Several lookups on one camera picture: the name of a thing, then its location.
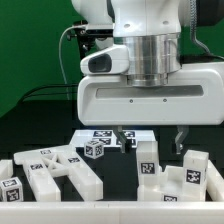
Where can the white front rail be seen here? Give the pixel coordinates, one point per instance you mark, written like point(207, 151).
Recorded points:
point(112, 213)

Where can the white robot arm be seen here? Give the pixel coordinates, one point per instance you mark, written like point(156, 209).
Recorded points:
point(137, 77)

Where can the black camera stand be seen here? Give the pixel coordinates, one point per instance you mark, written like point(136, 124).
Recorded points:
point(90, 36)

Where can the white marker sheet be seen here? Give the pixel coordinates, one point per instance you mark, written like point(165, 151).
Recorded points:
point(108, 138)

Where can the white chair seat part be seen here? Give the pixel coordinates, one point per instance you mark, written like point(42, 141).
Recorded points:
point(172, 188)

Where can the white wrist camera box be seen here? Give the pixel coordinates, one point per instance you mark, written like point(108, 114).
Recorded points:
point(112, 60)

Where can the white right corner bracket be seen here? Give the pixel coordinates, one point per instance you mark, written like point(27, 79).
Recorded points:
point(215, 183)

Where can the white chair back frame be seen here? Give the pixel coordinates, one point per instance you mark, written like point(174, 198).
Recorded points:
point(42, 166)

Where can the white tagged cube nut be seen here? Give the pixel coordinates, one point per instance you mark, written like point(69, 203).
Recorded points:
point(93, 149)

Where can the white tagged cube left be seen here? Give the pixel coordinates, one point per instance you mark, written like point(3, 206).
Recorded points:
point(11, 190)

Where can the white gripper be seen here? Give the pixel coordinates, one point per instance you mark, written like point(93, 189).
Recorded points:
point(194, 95)

